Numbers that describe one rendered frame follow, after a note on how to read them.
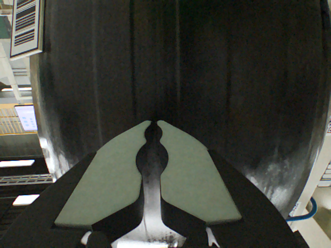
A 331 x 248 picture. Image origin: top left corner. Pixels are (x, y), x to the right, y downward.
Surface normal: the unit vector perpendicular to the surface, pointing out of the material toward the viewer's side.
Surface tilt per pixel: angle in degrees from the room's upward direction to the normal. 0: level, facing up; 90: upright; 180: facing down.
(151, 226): 82
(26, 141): 90
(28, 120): 90
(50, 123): 101
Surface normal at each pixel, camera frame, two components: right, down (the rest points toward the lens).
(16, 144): 0.07, 0.47
